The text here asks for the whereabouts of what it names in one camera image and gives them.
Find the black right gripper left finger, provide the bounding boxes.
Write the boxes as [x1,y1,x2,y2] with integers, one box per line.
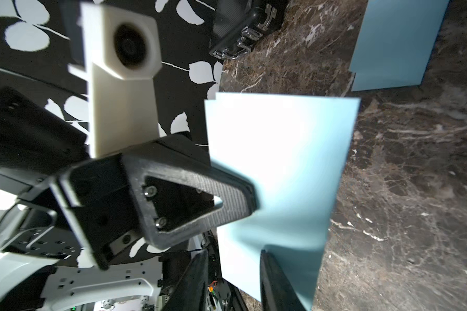
[163,250,209,311]

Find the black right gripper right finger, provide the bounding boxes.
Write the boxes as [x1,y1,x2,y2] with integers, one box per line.
[259,250,305,311]

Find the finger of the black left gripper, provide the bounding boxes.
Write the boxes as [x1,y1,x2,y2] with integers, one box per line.
[120,149,257,249]

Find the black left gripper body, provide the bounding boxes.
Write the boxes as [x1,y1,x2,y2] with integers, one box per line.
[17,133,210,270]

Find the white square paper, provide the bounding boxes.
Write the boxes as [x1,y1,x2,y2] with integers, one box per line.
[204,93,361,310]

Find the pale blue square paper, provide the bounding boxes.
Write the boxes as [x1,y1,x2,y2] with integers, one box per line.
[350,0,448,91]

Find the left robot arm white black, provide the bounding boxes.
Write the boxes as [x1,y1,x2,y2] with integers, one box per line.
[0,88,256,310]

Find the black aluminium briefcase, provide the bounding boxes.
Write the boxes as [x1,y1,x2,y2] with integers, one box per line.
[209,0,289,60]

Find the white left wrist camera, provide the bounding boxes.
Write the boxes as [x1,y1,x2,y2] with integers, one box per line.
[69,1,162,158]

